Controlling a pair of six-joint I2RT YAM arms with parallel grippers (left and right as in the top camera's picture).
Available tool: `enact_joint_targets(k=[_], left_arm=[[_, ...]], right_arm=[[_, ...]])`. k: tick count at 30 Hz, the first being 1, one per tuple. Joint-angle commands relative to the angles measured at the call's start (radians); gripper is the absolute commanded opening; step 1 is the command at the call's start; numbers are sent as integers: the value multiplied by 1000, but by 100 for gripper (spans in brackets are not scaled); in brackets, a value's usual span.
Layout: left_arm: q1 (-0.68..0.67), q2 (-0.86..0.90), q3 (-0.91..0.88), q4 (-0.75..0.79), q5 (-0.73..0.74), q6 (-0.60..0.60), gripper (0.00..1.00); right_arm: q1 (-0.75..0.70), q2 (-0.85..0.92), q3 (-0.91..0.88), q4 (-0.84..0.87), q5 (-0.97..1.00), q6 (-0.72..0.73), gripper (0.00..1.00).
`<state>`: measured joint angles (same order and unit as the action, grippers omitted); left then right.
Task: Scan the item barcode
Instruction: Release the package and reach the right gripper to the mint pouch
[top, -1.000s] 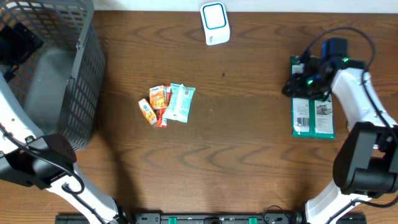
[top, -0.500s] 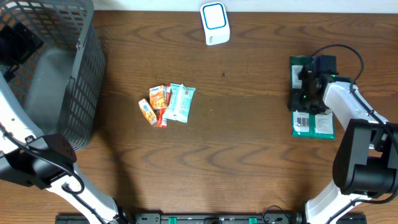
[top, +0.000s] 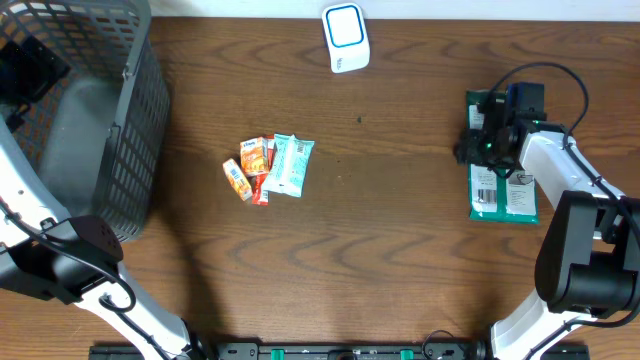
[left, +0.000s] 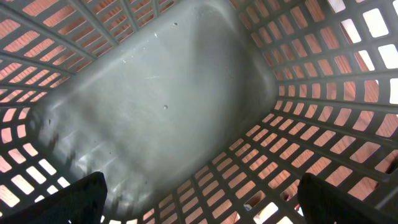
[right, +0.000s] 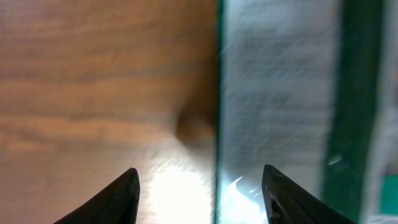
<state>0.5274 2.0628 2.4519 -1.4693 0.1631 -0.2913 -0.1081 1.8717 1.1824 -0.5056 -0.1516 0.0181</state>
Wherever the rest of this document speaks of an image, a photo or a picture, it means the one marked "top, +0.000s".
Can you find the green 3M package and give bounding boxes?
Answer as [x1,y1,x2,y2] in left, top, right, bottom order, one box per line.
[465,89,540,225]

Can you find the white toilet wipes pack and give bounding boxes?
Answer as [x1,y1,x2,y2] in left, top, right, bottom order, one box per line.
[264,134,315,198]

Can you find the red snack packet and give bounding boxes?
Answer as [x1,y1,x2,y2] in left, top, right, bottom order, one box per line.
[252,134,275,206]

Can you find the orange white tissue pack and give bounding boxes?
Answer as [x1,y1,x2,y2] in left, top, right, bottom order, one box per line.
[240,137,269,177]

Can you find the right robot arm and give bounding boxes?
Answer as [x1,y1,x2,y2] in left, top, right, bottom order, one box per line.
[454,82,639,359]

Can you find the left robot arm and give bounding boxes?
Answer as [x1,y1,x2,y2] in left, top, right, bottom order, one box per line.
[1,33,207,359]

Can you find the white barcode scanner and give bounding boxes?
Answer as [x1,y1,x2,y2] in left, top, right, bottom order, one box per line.
[321,2,371,74]

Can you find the grey plastic mesh basket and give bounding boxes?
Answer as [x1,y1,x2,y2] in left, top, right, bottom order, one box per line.
[1,0,170,242]

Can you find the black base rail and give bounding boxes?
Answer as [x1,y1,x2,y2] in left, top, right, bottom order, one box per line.
[88,340,590,360]

